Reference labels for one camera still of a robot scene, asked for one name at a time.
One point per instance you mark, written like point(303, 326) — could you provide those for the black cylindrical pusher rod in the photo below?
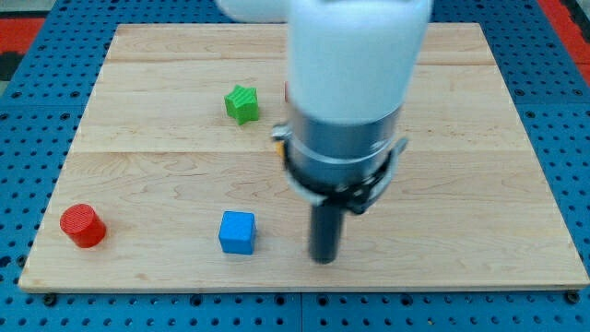
point(325, 232)

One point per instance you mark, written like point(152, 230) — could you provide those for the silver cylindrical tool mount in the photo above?
point(347, 166)

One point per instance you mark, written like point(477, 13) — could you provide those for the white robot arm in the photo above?
point(350, 63)

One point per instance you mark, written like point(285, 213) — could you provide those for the blue cube block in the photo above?
point(237, 232)

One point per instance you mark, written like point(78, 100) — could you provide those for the yellow block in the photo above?
point(279, 147)

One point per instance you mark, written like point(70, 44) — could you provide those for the green star block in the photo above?
point(242, 104)

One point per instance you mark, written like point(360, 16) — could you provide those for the wooden board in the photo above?
point(160, 161)

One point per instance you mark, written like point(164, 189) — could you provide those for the red cylinder block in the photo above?
point(82, 225)

